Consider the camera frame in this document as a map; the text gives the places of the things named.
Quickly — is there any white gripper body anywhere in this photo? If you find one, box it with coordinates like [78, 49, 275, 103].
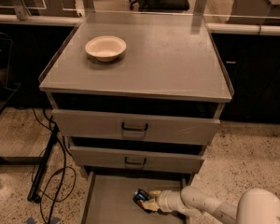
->
[157, 190, 180, 213]

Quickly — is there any blue pepsi can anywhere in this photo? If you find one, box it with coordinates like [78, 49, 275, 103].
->
[133, 189, 152, 214]

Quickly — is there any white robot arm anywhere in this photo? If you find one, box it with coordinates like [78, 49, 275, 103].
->
[138, 186, 280, 224]

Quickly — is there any middle grey drawer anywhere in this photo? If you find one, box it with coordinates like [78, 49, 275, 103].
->
[70, 147, 203, 174]

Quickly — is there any grey drawer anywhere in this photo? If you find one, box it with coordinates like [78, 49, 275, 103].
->
[52, 109, 220, 146]
[70, 147, 203, 174]
[78, 170, 189, 224]

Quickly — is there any bottom grey drawer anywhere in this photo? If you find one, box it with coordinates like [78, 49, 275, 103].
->
[78, 170, 189, 224]

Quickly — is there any top grey drawer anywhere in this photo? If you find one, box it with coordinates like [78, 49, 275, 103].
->
[52, 109, 220, 146]

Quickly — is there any grey drawer cabinet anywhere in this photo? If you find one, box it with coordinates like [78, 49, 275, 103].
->
[37, 11, 234, 224]

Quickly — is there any white paper bowl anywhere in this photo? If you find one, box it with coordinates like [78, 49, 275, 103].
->
[85, 35, 127, 63]

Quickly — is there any black middle drawer handle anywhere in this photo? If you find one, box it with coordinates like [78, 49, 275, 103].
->
[124, 157, 147, 166]

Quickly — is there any black drawer handle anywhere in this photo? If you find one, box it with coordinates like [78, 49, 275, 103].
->
[124, 157, 147, 166]
[121, 122, 148, 133]

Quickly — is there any black top drawer handle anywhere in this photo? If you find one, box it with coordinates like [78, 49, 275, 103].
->
[121, 122, 148, 133]

